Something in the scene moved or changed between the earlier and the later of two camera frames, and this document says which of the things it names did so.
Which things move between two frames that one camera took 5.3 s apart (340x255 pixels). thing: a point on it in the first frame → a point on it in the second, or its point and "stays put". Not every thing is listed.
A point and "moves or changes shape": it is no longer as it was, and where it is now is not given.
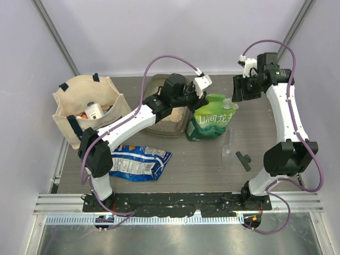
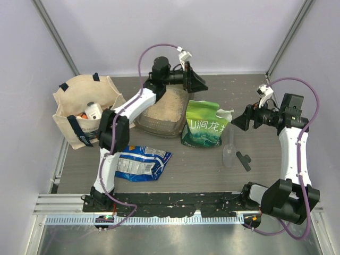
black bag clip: x=245 y=160 stays put
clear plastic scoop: x=228 y=153 stays put
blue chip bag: x=138 y=163 stays put
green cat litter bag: x=211 y=120 moves or changes shape
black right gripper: x=238 y=81 → x=243 y=121
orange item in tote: x=83 y=116 stays put
